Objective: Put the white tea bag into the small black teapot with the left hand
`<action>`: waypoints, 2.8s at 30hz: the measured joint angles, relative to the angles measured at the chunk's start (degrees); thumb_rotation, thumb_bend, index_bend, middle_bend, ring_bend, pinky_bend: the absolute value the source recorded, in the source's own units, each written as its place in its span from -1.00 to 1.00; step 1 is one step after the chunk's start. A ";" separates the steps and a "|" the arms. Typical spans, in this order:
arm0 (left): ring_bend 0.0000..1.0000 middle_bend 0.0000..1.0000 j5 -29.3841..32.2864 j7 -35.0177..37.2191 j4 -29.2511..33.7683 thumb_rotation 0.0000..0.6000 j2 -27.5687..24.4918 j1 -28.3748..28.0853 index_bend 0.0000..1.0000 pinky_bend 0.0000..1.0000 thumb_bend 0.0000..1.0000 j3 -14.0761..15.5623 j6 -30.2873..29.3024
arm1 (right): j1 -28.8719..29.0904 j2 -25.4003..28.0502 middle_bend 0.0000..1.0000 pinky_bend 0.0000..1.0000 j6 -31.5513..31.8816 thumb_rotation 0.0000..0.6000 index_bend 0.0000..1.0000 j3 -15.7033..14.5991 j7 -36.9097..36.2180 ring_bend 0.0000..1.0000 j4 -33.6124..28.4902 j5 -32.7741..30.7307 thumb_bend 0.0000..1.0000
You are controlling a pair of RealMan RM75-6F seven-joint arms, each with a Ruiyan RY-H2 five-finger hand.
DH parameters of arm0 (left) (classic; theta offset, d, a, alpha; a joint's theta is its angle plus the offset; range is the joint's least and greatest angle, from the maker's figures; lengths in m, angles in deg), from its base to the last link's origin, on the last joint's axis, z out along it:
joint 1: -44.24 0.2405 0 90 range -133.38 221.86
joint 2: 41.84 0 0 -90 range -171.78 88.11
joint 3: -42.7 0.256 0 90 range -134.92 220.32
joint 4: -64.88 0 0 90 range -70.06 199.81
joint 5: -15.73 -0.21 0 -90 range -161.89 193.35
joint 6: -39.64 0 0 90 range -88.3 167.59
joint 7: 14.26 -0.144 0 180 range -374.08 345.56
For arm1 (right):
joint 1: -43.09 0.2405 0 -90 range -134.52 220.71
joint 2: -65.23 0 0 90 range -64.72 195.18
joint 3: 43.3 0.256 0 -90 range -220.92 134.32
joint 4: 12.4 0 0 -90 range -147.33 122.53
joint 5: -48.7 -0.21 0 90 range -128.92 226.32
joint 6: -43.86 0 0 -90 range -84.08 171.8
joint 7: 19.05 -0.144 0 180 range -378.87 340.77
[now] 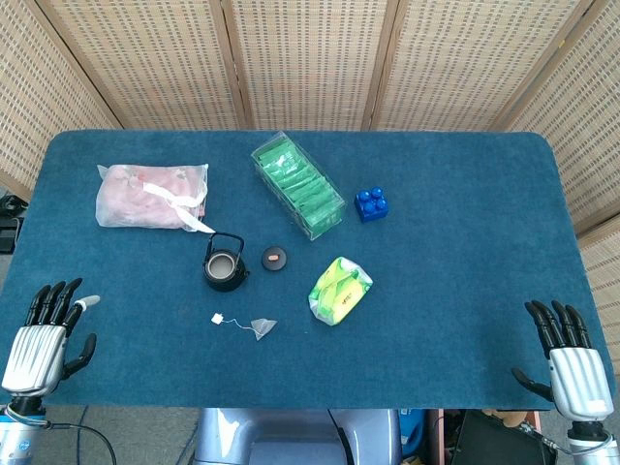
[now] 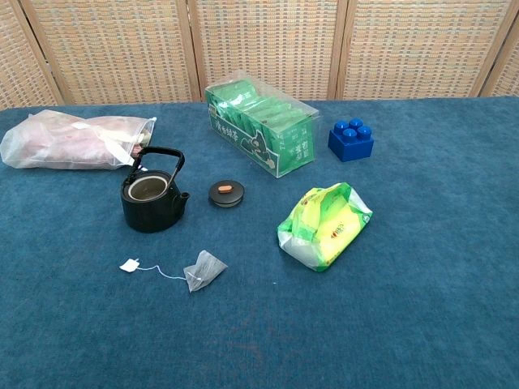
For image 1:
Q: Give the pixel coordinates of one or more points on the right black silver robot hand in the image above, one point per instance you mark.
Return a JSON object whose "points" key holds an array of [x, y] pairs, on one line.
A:
{"points": [[579, 382]]}

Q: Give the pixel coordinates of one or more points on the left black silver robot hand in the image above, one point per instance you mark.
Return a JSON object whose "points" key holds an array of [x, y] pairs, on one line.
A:
{"points": [[36, 353]]}

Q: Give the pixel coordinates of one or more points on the pyramid tea bag with tag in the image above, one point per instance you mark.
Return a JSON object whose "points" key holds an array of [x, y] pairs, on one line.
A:
{"points": [[264, 328]]}

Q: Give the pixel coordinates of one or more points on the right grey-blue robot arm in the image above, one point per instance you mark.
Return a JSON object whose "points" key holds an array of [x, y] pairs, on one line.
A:
{"points": [[588, 448]]}

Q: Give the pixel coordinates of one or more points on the black teapot lid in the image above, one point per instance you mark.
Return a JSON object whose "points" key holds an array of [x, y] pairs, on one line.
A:
{"points": [[271, 264]]}

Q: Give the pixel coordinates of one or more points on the black case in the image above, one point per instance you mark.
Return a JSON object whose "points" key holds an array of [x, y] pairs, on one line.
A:
{"points": [[494, 441]]}

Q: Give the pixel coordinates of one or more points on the woven folding screen panel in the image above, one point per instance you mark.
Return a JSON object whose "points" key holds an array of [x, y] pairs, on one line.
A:
{"points": [[145, 63], [603, 271], [581, 121], [310, 63], [29, 97], [474, 63]]}

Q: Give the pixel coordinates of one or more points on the black equipment on floor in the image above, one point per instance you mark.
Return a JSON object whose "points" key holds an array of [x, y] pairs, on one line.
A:
{"points": [[7, 237]]}

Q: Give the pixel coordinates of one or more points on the blue table carpet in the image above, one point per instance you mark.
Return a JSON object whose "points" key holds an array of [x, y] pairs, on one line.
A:
{"points": [[436, 290]]}

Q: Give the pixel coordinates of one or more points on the blue box under table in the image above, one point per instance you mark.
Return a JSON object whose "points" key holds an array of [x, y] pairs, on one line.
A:
{"points": [[412, 431]]}

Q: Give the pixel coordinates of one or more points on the green yellow tissue pack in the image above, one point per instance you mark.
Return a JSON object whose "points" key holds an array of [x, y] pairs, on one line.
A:
{"points": [[339, 295]]}

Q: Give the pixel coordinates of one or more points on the grey-blue robot torso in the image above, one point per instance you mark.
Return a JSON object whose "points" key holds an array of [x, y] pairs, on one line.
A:
{"points": [[290, 436]]}

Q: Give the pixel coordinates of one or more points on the blue building block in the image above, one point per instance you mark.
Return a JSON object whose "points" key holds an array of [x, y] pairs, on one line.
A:
{"points": [[372, 210]]}

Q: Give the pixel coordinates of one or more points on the clear box of green sachets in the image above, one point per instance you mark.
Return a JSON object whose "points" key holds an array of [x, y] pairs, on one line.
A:
{"points": [[305, 194]]}

